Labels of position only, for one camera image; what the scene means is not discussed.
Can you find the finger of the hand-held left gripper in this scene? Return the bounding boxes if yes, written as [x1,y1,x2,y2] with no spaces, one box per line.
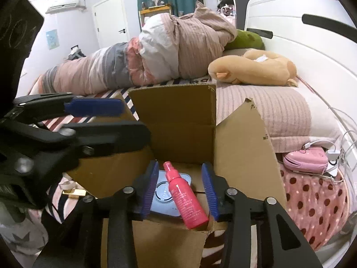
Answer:
[36,120,152,174]
[12,93,125,118]

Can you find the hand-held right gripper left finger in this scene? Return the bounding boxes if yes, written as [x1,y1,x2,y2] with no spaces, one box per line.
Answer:
[32,160,160,268]

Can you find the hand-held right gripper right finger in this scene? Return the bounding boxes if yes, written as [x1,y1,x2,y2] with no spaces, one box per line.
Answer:
[201,162,324,268]

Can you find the pink spray bottle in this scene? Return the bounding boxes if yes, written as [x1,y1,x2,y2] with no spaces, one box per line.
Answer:
[163,161,210,230]

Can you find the brown cardboard box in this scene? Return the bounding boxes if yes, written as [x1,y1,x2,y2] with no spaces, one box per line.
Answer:
[66,84,288,268]

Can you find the pale blue plastic case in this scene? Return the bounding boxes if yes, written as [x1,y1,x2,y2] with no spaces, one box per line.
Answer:
[150,170,193,224]

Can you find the striped bed sheet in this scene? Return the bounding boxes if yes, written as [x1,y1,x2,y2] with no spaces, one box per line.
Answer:
[28,86,138,132]

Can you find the dark bag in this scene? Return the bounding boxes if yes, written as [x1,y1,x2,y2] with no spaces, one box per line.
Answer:
[67,45,87,61]

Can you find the gold rectangular box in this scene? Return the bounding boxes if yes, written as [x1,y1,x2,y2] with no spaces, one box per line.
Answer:
[62,189,87,199]

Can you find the white air conditioner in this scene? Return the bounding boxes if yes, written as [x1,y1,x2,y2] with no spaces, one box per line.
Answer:
[45,0,87,15]

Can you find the white door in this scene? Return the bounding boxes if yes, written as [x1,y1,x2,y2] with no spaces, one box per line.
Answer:
[92,0,131,50]

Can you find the rolled pink striped quilt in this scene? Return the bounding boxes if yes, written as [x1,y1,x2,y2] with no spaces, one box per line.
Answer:
[36,1,238,96]

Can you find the pink zip pouch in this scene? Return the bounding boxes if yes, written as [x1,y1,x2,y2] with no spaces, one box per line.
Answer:
[283,146,329,177]

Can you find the pink polka dot blanket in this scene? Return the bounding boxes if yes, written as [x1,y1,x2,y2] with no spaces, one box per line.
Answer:
[278,164,350,252]

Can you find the pink striped pillow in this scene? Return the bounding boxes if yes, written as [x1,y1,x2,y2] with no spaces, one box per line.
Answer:
[216,83,344,155]

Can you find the yellow side table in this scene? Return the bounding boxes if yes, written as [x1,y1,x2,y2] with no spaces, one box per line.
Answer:
[139,4,172,32]

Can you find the white charger plug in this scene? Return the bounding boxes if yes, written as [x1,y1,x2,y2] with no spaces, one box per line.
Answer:
[326,149,340,166]

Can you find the grey star print blanket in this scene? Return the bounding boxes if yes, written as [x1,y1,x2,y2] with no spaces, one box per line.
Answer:
[0,199,49,259]

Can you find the tan plush toy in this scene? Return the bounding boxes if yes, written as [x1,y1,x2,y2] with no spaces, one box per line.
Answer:
[208,48,298,88]

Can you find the green pillow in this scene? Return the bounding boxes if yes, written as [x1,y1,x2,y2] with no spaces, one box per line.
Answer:
[224,29,266,51]

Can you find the white padded headboard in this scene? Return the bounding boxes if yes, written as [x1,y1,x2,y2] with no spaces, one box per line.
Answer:
[244,0,357,179]

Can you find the pale blue wall poster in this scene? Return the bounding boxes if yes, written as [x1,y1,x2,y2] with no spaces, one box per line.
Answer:
[46,29,59,50]

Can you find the white charging cable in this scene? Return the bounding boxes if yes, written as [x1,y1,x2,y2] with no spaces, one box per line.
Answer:
[303,107,357,183]

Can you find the pink braided cable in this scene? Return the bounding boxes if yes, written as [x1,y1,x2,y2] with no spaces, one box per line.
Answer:
[296,75,319,95]

